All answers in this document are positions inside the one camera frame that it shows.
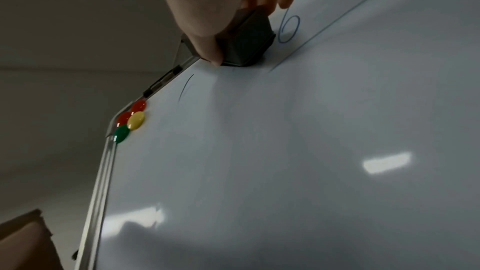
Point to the black whiteboard eraser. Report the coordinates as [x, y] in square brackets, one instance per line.
[249, 39]

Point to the white whiteboard with metal frame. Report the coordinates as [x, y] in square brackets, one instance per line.
[300, 144]

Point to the black marker pen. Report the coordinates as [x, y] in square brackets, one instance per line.
[161, 82]

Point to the red round magnet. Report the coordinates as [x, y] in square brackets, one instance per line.
[123, 117]
[139, 105]

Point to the yellow round magnet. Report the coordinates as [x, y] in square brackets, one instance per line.
[135, 120]

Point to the green round magnet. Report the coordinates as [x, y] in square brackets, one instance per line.
[121, 134]

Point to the large brown cardboard box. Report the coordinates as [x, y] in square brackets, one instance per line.
[26, 242]

